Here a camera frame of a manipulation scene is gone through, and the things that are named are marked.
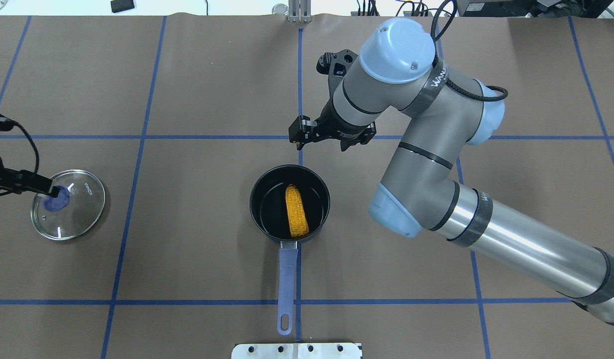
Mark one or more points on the yellow plastic corn cob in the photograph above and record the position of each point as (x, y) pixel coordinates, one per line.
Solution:
(297, 219)

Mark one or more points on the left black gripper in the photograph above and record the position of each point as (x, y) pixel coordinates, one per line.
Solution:
(18, 178)

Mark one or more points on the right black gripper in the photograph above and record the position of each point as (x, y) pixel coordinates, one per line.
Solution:
(335, 130)

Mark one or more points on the dark blue saucepan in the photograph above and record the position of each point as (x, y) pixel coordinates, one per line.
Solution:
(268, 210)

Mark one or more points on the black box on desk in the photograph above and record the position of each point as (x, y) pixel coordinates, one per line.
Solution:
(118, 6)

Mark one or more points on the glass pot lid blue knob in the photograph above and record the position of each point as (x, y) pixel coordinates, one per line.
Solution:
(78, 206)

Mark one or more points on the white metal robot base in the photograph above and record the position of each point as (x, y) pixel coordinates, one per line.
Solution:
(298, 351)

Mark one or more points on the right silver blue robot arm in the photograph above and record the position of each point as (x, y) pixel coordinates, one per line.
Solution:
(401, 66)

